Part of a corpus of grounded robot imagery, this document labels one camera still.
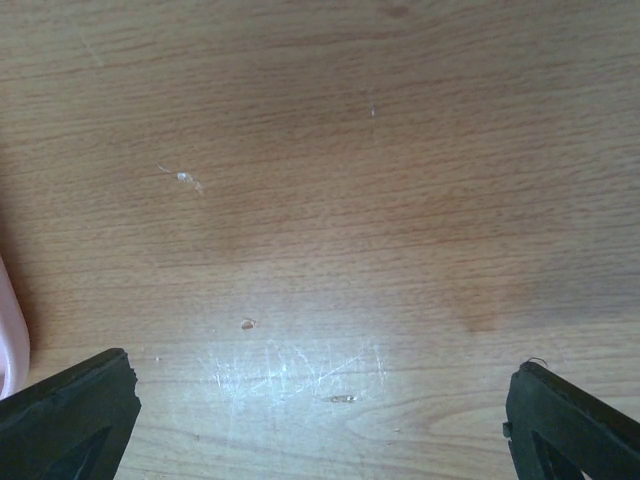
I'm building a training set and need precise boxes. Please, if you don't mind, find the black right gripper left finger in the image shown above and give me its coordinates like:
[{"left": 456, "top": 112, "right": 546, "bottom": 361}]
[{"left": 1, "top": 348, "right": 141, "bottom": 479}]

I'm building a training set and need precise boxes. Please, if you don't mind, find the pink plastic tray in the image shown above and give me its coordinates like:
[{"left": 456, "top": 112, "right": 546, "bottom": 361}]
[{"left": 0, "top": 261, "right": 30, "bottom": 399}]

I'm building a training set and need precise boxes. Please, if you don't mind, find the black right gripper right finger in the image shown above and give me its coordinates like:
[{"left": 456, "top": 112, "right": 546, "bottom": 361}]
[{"left": 503, "top": 361, "right": 639, "bottom": 479}]

